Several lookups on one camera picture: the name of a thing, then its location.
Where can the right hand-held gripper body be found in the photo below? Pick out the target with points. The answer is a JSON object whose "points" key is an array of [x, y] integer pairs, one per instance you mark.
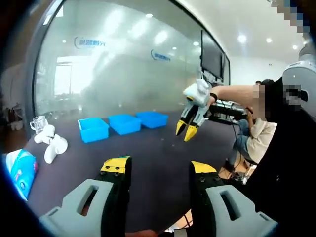
{"points": [[200, 93]]}

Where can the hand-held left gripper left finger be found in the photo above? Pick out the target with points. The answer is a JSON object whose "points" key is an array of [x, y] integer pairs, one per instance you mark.
{"points": [[69, 212]]}

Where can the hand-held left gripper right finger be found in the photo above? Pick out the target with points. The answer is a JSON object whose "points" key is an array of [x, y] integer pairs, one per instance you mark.
{"points": [[247, 214]]}

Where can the blue plastic bin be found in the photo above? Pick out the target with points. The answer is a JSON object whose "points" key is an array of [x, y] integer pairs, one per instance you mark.
{"points": [[95, 134], [153, 121], [126, 126]]}

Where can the person's left hand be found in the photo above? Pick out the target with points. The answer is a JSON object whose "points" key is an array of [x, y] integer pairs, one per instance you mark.
{"points": [[143, 234]]}

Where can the desk electronics rack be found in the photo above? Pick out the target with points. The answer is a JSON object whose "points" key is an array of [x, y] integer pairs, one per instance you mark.
{"points": [[232, 106]]}

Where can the large black monitor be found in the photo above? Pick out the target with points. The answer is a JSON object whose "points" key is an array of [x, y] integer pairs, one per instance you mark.
{"points": [[212, 56]]}

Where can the blue tissue packet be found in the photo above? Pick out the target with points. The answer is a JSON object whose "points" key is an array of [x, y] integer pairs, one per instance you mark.
{"points": [[22, 172]]}

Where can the person in black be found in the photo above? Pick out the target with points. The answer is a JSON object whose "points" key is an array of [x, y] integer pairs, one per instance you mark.
{"points": [[291, 160]]}

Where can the clear glass mug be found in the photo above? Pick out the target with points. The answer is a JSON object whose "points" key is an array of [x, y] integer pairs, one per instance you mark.
{"points": [[39, 124]]}

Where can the grey worn device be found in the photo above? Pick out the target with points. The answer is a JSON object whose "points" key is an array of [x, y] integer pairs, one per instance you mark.
{"points": [[301, 71]]}

